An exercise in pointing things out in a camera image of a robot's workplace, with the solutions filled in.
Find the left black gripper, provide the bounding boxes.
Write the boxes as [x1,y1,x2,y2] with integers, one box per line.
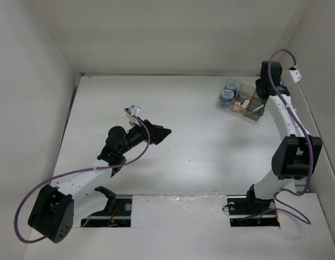
[119,116,170,155]

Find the blue tape roll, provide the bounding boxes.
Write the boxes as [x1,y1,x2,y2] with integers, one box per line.
[219,89,235,102]
[226,80,241,92]

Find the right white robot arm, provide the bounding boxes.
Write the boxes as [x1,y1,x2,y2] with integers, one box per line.
[244,61,323,215]

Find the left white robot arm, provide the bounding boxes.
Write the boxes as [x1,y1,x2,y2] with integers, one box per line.
[28,120,172,243]

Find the grey plastic container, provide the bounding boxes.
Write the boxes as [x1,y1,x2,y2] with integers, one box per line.
[244,92,265,121]

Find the clear plastic container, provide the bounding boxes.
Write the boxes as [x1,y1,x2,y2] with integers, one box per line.
[218,80,242,108]

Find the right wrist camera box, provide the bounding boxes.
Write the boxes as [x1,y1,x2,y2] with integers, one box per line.
[280,68,302,87]

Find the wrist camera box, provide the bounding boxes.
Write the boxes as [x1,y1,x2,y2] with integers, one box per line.
[280,68,302,87]
[124,105,140,121]

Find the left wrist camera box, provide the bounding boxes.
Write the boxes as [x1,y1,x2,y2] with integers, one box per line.
[124,105,140,121]

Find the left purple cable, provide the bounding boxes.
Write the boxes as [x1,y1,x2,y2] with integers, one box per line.
[15,107,152,243]

